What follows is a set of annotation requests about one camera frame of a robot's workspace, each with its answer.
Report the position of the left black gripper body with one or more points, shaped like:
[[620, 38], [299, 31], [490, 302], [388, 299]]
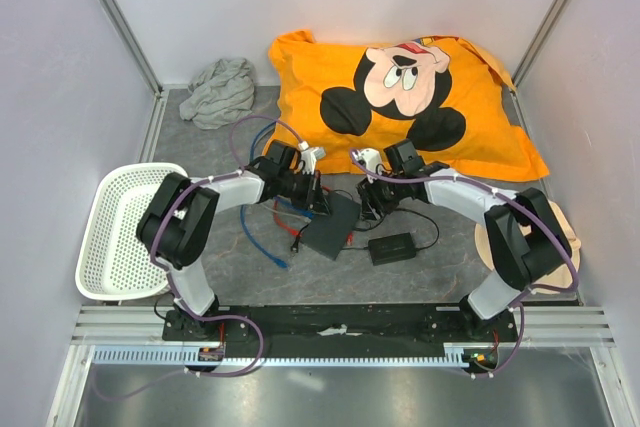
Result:
[[299, 187]]

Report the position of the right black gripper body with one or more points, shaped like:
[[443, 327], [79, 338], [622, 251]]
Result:
[[386, 194]]

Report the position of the black network switch box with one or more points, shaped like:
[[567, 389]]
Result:
[[328, 234]]

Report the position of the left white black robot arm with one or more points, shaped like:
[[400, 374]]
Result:
[[176, 225]]

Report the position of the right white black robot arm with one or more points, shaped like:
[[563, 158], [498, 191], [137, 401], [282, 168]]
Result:
[[526, 241]]

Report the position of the black power adapter brick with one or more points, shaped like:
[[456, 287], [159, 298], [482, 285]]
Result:
[[391, 249]]

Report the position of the orange Mickey Mouse pillow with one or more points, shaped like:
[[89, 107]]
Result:
[[443, 93]]

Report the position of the grey crumpled cloth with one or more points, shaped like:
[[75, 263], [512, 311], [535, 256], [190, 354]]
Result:
[[221, 94]]

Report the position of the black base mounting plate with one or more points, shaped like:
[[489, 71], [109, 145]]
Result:
[[426, 322]]

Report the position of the white perforated plastic basket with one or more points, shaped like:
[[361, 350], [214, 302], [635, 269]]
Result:
[[113, 265]]

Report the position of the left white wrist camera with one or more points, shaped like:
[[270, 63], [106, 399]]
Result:
[[309, 156]]

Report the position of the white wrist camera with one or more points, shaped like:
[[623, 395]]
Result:
[[370, 159], [309, 156]]

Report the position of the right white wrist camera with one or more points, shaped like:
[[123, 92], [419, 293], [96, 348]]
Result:
[[370, 159]]

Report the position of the grey slotted cable duct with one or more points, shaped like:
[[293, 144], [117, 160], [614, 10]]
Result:
[[195, 356]]

